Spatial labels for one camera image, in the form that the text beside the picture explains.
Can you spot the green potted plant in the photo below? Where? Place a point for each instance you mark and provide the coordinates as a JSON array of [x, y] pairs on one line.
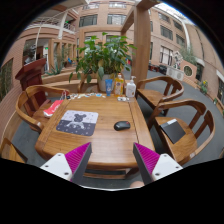
[[103, 59]]

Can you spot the wooden chair right far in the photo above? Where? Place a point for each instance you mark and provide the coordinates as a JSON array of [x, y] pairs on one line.
[[173, 90]]

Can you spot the wooden table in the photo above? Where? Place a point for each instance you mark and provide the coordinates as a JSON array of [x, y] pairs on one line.
[[111, 150]]

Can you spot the dark red wooden podium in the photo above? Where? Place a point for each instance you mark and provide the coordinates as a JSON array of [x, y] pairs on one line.
[[31, 73]]

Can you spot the black computer mouse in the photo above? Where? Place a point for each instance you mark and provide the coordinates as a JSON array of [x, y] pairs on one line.
[[121, 125]]

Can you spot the blue tube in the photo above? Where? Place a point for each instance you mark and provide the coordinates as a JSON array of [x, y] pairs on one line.
[[108, 85]]

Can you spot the wooden chair left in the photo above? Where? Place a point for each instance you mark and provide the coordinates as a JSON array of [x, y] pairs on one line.
[[32, 102]]

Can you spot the white pump bottle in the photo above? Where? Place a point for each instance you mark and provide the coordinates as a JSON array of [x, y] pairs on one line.
[[131, 88]]

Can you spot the wooden chair right near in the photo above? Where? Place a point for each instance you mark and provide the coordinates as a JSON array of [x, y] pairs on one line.
[[198, 133]]

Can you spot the yellow bottle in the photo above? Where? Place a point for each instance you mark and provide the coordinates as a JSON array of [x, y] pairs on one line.
[[119, 83]]

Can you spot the wooden chair behind table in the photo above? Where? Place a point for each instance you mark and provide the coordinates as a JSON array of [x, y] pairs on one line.
[[88, 87]]

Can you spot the small items on table edge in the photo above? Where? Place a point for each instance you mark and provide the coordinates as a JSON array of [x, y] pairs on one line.
[[123, 99]]

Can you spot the wooden chair far left corner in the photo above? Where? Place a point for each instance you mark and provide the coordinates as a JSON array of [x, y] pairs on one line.
[[10, 152]]

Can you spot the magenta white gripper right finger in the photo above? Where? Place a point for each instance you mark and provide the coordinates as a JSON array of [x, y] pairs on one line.
[[153, 166]]

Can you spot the grey bear mouse pad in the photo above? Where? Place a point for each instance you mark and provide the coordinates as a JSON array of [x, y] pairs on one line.
[[78, 122]]

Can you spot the black notebook on chair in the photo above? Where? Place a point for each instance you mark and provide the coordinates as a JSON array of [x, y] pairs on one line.
[[173, 130]]

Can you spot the red white bag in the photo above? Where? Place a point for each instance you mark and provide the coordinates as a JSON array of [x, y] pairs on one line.
[[50, 111]]

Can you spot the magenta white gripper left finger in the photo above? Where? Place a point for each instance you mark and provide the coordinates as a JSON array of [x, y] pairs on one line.
[[70, 166]]

